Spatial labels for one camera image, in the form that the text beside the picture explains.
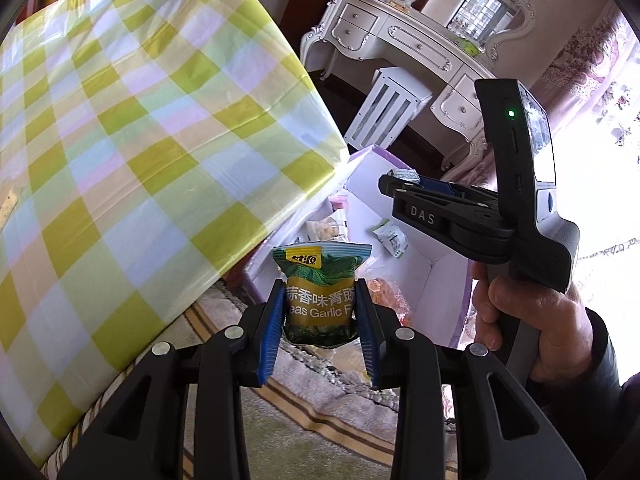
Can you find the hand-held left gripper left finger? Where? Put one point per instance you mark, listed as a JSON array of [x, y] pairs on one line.
[[272, 330]]

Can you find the white slatted stool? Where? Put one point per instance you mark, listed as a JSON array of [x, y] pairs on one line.
[[395, 95]]

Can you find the person's right forearm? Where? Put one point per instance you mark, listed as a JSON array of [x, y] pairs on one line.
[[615, 360]]

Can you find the purple white cardboard box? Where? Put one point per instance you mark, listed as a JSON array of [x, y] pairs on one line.
[[440, 280]]

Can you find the floral purple curtain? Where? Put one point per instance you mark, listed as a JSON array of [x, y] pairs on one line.
[[585, 60]]

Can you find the orange snack packet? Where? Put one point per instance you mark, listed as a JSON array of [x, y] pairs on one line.
[[387, 295]]

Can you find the ornate framed mirror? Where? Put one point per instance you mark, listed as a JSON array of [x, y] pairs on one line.
[[480, 10]]

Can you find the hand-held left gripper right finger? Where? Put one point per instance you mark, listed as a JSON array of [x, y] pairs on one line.
[[365, 335]]

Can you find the pale cracker packet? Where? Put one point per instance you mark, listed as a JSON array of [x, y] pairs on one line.
[[325, 230]]

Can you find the person's right hand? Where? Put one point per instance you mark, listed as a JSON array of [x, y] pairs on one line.
[[545, 325]]

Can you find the small white green packet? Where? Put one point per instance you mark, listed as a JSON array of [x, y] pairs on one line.
[[407, 176], [391, 237]]

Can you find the green pea snack packet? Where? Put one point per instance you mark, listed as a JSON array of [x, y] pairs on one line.
[[320, 280]]

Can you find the beige striped rug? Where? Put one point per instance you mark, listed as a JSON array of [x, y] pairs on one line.
[[300, 420]]

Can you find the white ornate dressing table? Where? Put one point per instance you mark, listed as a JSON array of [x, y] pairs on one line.
[[400, 35]]

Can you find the yellow green checked tablecloth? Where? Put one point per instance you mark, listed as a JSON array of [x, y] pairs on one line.
[[150, 110]]

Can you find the cream snack packet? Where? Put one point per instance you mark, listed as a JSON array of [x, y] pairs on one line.
[[9, 202]]

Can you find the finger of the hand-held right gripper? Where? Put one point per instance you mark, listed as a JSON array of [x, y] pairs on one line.
[[425, 220], [440, 187]]

